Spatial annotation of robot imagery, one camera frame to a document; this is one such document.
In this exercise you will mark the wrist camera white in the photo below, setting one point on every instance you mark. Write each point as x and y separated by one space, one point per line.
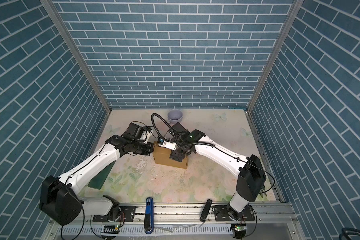
165 144
147 133

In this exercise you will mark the right green controller board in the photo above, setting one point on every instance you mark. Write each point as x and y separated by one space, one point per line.
239 227

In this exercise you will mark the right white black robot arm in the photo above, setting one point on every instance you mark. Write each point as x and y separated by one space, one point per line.
251 176

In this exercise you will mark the white slotted cable duct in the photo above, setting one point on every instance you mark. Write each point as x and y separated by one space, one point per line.
160 230

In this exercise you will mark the aluminium front rail frame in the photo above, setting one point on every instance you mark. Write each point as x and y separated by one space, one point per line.
274 221

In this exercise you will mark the black handheld device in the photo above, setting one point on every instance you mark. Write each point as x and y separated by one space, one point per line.
205 211

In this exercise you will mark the green controller board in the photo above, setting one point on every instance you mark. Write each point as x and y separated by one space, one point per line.
110 230
239 227

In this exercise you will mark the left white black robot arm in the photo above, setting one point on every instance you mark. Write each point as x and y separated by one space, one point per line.
60 195

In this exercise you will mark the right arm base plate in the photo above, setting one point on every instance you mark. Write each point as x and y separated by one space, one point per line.
224 213

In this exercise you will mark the left green controller board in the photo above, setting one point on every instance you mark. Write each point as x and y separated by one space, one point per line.
110 230

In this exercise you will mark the brown cardboard box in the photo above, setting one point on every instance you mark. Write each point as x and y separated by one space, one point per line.
162 157

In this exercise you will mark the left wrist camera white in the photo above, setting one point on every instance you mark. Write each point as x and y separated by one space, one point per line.
147 133

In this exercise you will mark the blue black handheld tool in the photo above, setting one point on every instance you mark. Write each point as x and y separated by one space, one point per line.
149 216

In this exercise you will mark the green rectangular block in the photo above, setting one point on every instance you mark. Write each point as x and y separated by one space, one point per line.
98 181

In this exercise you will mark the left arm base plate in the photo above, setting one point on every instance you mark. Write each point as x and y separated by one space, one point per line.
123 213

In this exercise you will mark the lavender ceramic cup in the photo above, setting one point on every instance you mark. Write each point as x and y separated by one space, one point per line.
175 116

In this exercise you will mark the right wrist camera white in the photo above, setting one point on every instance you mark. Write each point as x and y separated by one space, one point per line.
165 144

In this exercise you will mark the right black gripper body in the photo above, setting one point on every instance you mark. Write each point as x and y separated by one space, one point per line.
179 144

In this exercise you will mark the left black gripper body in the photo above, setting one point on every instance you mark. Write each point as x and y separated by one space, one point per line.
138 147

